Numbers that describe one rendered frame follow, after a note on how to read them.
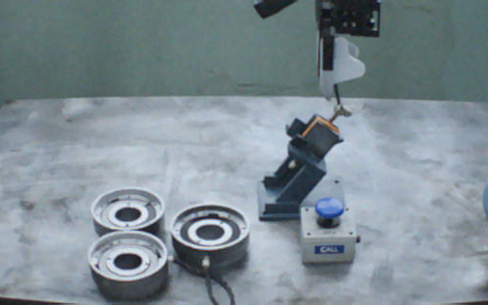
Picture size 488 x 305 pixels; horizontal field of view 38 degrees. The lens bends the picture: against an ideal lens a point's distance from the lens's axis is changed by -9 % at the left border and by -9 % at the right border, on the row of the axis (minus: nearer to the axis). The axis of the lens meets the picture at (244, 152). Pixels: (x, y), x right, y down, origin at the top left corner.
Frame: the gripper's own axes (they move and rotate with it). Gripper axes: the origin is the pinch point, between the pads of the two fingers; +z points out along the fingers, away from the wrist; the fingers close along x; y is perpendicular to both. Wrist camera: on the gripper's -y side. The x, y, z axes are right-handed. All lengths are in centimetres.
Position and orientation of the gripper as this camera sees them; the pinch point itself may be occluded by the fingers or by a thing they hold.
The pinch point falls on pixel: (321, 84)
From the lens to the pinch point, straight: 105.2
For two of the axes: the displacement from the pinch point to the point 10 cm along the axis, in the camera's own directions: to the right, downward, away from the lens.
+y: 10.0, 0.0, -0.1
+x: 0.1, -4.9, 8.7
